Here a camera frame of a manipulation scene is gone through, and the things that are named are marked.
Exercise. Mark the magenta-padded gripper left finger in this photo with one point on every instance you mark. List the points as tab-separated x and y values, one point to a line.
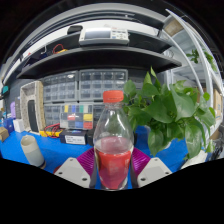
75	171

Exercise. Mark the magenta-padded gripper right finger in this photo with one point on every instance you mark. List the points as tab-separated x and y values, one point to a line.
151	171

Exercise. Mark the clear bottle with red cap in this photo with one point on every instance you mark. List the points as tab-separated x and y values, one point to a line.
113	166

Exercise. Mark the yellow multimeter with red leads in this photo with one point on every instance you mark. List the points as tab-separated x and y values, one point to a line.
60	50
50	132

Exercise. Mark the beige ceramic mug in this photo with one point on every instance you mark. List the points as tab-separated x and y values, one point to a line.
31	151

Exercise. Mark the multicoloured parts organizer box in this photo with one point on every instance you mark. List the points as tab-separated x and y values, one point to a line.
76	116

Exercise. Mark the clear small-parts drawer cabinet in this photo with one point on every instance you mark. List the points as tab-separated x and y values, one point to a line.
60	86
100	83
52	115

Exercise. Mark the green potted plant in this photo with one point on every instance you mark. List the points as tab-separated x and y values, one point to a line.
166	106

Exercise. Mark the black oblong speaker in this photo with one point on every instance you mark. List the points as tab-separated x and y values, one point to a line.
33	116

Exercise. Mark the small white box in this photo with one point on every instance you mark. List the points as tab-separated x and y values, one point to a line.
18	126

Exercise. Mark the small brown cardboard box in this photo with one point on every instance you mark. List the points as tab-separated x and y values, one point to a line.
4	134

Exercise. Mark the purple box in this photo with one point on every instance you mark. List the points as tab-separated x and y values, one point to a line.
13	110

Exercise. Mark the beige perforated tray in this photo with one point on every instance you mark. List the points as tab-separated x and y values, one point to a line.
26	90

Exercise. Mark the black workbench shelf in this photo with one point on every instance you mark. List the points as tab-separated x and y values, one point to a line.
100	60

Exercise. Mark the white shelf unit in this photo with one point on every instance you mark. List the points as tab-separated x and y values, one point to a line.
206	66

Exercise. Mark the white benchtop oscilloscope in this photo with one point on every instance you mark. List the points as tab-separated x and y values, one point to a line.
103	36

